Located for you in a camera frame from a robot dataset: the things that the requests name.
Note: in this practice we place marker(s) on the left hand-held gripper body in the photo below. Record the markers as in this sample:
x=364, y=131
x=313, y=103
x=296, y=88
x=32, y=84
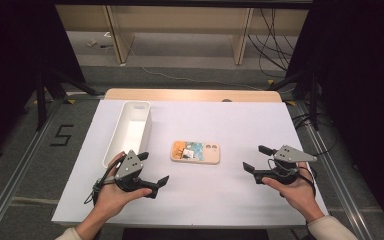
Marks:
x=128, y=166

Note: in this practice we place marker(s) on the black tripod stand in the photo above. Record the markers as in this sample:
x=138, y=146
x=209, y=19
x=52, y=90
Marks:
x=41, y=100
x=313, y=96

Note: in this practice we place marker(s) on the yellow tape piece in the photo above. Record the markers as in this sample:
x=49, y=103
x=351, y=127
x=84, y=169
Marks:
x=71, y=101
x=291, y=103
x=270, y=81

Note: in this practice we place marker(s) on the aluminium floor rail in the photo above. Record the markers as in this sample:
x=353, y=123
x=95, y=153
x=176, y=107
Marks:
x=16, y=170
x=333, y=173

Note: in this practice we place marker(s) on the person's right hand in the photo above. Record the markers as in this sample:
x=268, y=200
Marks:
x=300, y=195

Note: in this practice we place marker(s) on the beige wooden desk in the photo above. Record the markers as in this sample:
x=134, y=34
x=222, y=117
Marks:
x=180, y=20

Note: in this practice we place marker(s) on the black curtain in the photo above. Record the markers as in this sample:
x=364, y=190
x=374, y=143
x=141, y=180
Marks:
x=363, y=83
x=13, y=50

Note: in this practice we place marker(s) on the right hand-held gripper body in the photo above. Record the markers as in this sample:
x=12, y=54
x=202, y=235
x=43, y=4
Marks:
x=290, y=155

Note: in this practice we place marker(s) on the person's left hand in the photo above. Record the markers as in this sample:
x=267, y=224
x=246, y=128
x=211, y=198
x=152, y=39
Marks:
x=113, y=200

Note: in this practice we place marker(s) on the white plastic bin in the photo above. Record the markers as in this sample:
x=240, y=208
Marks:
x=130, y=133

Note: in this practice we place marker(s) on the beige painted phone case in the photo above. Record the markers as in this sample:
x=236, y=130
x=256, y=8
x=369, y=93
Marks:
x=195, y=152

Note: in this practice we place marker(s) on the small white floor object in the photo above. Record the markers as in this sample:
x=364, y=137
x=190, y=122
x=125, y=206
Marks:
x=91, y=42

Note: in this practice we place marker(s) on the white floor paper scrap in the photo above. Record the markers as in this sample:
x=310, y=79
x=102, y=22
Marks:
x=107, y=34

